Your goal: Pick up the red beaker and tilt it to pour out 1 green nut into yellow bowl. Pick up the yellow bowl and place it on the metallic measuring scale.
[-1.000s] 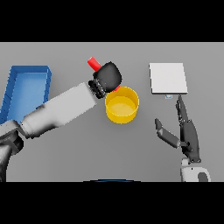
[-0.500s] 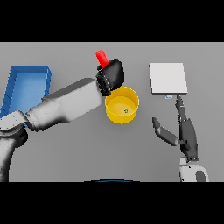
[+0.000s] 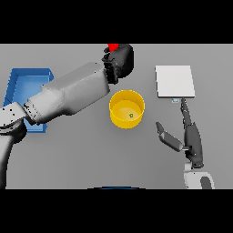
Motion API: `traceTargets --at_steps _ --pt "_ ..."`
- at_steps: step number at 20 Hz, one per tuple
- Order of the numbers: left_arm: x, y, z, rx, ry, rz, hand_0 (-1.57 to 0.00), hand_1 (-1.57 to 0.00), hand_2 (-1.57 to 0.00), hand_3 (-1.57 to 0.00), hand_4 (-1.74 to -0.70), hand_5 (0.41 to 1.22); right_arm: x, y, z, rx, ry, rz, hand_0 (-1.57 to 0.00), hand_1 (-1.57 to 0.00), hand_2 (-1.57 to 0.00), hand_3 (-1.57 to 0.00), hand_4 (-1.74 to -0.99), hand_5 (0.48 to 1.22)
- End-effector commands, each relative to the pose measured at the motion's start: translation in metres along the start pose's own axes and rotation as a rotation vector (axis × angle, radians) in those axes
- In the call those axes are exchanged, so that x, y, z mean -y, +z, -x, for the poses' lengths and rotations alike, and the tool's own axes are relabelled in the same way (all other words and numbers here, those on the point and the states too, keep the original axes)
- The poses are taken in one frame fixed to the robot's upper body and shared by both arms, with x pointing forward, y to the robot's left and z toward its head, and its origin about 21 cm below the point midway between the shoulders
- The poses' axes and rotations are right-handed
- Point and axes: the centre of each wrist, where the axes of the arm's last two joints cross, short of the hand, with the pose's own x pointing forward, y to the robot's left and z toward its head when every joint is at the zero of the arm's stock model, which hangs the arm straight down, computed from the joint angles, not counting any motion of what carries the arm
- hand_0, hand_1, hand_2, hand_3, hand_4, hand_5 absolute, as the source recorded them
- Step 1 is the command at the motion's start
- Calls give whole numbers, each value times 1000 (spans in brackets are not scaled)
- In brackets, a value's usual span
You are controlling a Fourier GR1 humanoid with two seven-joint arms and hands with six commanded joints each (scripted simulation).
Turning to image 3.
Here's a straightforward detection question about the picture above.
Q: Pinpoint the yellow bowl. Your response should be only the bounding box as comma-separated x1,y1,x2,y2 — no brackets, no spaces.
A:
108,89,146,130

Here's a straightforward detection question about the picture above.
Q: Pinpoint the pale square measuring scale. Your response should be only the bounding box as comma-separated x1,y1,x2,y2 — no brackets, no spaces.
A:
155,65,197,99

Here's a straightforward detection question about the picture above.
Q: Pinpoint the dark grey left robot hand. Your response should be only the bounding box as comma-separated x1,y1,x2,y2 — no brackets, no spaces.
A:
101,44,135,86

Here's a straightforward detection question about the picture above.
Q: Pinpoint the blue tray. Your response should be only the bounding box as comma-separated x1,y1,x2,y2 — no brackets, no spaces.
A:
2,67,55,134

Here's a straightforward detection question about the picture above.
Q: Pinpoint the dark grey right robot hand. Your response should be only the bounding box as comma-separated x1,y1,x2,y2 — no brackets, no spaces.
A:
155,97,205,169

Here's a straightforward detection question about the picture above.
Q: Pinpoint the red beaker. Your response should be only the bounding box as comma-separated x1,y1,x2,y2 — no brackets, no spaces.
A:
107,44,120,53

